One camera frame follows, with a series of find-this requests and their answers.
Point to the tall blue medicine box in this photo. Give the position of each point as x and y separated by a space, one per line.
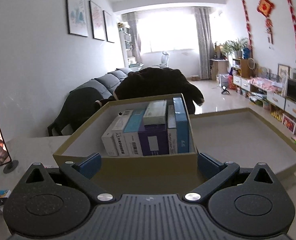
181 125

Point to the red chinese knot ornament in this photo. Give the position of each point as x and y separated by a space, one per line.
265 7

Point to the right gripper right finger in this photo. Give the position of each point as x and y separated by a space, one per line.
217 174

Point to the white red medicine box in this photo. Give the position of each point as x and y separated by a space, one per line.
172 130

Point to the potted green plant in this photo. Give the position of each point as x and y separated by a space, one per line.
235 47

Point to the white barcode medicine box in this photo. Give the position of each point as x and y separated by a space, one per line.
113 137

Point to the framed wall picture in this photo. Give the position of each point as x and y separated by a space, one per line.
97 21
109 26
76 17

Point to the light blue medicine box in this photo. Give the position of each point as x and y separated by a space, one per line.
130 133

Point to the white bookshelf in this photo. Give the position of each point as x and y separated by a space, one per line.
126 44

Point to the white tv cabinet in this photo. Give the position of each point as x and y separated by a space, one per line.
273 92

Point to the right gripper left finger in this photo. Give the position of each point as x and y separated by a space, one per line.
79 175

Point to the dark purple medicine box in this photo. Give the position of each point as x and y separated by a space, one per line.
153 139

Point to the white green medicine box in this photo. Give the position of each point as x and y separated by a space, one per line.
155 113

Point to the gold cardboard box lid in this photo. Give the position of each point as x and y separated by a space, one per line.
245 137

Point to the gold cardboard box base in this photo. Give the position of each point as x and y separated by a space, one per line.
161 174

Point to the white office chair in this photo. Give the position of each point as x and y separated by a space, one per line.
164 59

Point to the grey right curtain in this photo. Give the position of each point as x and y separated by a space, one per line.
205 44

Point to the black dining chair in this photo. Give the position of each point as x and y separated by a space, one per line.
79 106

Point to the grey sofa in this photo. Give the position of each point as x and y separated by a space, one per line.
107 83

